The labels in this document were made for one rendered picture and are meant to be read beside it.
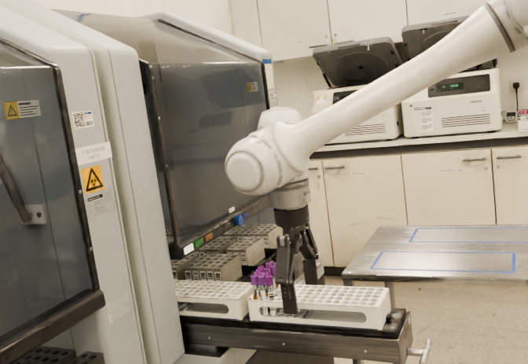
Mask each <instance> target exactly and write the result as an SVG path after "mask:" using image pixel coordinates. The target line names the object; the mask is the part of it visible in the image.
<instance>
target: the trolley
mask: <svg viewBox="0 0 528 364"><path fill-rule="evenodd" d="M341 275H342V280H343V284H344V286H354V287H355V281H382V282H384V285H385V288H389V293H390V307H392V308H393V307H395V299H394V284H393V282H405V283H428V284H452V285H497V286H521V287H528V224H501V225H426V226H379V228H378V229H377V230H376V232H375V233H374V234H373V235H372V236H371V237H370V238H369V239H368V241H367V242H366V243H365V245H364V246H363V247H362V249H361V250H360V251H359V253H358V254H357V255H356V256H355V257H354V258H353V260H352V261H351V262H350V264H349V265H348V266H347V267H346V269H345V270H344V271H343V272H342V273H341ZM395 308H396V307H395Z"/></svg>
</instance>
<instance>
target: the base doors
mask: <svg viewBox="0 0 528 364"><path fill-rule="evenodd" d="M517 155H520V156H521V158H511V159H497V157H498V156H501V157H502V156H517ZM483 157H485V158H486V160H476V161H463V160H464V159H465V158H467V159H481V158H483ZM492 159H493V172H492V161H491V150H490V149H474V150H461V151H448V152H435V153H410V154H402V155H401V154H400V155H388V156H366V157H355V158H342V159H331V160H310V164H309V168H316V167H317V168H318V170H308V179H309V187H310V199H311V202H309V203H308V208H309V214H310V221H309V222H310V229H311V232H312V234H313V238H314V241H315V244H316V246H317V250H318V254H322V258H323V265H324V267H333V266H335V267H347V266H348V265H349V264H350V262H351V261H352V260H353V258H354V257H355V256H356V255H357V254H358V253H359V251H360V250H361V249H362V247H363V246H364V245H365V243H366V242H367V241H368V240H369V238H370V237H371V236H372V235H373V234H374V233H375V232H376V230H377V229H378V228H379V226H426V225H496V216H495V204H494V193H493V180H494V191H495V202H496V213H497V225H501V224H528V146H517V147H505V148H493V149H492ZM497 165H500V168H499V169H497ZM342 166H344V168H340V169H326V170H325V168H326V167H342ZM484 167H488V170H487V171H486V170H485V169H484ZM402 168H403V172H402ZM450 168H457V171H449V172H438V170H440V169H450ZM351 172H367V174H366V175H351ZM318 175H320V176H321V177H320V178H319V179H318V180H317V176H318ZM403 176H404V180H403ZM317 181H318V182H320V190H318V189H317ZM404 185H405V188H404ZM405 202H406V204H405ZM406 210H407V212H406ZM407 218H408V220H407ZM329 223H330V224H329ZM331 236H332V237H331ZM332 249H333V251H332ZM333 256H334V258H333ZM334 263H335V265H334Z"/></svg>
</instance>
